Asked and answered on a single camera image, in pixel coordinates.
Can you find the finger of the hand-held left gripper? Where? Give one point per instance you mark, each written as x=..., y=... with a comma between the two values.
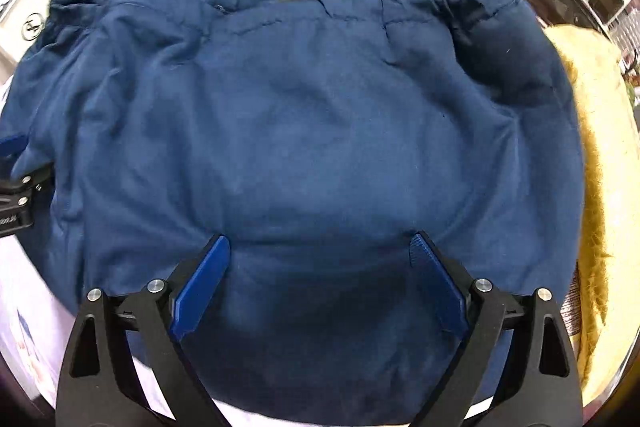
x=12, y=146

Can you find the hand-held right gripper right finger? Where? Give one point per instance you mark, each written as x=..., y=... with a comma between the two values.
x=440, y=287

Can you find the lavender bed sheet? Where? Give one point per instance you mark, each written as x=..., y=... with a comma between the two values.
x=30, y=297

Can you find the yellow fuzzy blanket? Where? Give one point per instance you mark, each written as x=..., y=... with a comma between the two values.
x=607, y=167

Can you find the white appliance cabinet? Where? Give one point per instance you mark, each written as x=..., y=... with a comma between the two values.
x=27, y=32

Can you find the navy blue padded jacket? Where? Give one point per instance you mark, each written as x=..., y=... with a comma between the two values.
x=310, y=117

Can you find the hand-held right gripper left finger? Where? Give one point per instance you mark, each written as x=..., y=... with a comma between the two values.
x=200, y=287

